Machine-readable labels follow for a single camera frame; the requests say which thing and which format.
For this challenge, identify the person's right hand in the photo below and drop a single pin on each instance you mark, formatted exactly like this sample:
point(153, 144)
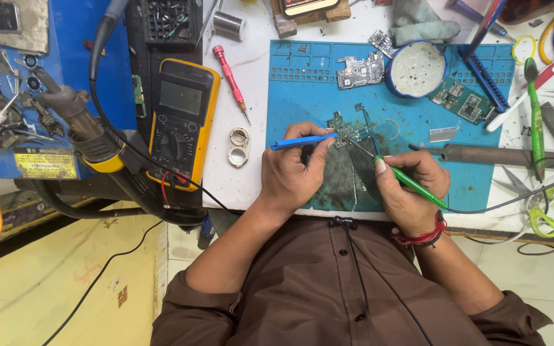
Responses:
point(416, 192)

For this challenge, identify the person's left hand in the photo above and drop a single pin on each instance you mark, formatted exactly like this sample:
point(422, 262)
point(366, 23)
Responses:
point(286, 173)

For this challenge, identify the green soldering iron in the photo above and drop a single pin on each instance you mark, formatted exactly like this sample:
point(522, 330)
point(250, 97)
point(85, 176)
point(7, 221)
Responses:
point(404, 180)

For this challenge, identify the red wrist thread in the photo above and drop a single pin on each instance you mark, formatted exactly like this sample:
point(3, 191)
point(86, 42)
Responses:
point(423, 238)

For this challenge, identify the small metal shim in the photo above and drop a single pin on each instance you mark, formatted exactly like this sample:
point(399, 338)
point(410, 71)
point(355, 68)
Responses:
point(443, 134)

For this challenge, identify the small green circuit board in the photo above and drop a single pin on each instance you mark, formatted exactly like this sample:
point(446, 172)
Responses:
point(343, 129)

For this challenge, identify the blue silicone repair mat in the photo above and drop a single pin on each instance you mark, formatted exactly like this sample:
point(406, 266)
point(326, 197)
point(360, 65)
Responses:
point(306, 96)

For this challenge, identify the large green circuit board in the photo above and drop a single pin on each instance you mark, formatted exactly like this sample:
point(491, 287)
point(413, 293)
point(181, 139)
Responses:
point(462, 102)

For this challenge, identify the red precision screwdriver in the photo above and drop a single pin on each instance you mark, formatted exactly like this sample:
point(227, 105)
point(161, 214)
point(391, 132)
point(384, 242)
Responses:
point(229, 77)

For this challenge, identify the yellow digital multimeter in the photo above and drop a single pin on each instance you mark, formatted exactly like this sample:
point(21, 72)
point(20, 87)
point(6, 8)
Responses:
point(181, 120)

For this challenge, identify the round blue flux tin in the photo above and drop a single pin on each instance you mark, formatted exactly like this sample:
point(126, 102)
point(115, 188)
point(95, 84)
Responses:
point(415, 68)

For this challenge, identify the silver shielded phone motherboard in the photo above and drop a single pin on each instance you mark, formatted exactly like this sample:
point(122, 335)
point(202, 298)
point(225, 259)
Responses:
point(359, 71)

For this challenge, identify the brown shirt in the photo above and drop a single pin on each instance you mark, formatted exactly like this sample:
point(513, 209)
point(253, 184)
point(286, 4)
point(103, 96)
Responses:
point(315, 298)

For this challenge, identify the blue comb-shaped holder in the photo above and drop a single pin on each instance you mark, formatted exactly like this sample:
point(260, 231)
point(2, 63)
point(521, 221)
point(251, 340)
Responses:
point(486, 81)

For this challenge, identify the green toothbrush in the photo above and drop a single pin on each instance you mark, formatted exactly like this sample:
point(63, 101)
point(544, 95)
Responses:
point(536, 120)

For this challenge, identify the small silver circuit board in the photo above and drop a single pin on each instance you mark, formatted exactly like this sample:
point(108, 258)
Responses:
point(382, 42)

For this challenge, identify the white and red toothbrush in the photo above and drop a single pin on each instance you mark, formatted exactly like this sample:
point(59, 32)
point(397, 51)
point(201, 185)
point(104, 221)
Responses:
point(536, 81)

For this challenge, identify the phone on wooden block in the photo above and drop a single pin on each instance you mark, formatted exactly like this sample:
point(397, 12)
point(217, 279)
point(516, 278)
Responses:
point(310, 9)

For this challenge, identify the narrow green board strip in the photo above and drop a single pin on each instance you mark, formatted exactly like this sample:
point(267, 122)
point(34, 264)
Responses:
point(138, 96)

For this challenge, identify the silver tweezers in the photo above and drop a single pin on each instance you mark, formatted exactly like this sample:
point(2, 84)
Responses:
point(208, 24)

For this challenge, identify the grey cloth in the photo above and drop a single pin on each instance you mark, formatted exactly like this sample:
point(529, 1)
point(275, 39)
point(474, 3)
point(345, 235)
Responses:
point(421, 24)

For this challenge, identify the blue and red stick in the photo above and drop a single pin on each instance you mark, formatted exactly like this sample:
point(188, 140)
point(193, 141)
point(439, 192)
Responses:
point(484, 26)

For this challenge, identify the black parts tray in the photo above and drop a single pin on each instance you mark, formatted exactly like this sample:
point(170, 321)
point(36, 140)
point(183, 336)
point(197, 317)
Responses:
point(170, 21)

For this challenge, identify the blue rework station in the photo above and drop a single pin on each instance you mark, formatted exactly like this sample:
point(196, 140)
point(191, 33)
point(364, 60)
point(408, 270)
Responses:
point(65, 53)

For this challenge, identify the heap of metal phone parts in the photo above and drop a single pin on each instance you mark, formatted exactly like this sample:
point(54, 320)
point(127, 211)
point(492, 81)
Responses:
point(22, 110)

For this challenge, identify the white camera bezel part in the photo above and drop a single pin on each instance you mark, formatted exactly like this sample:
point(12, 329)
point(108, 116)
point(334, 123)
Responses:
point(238, 146)

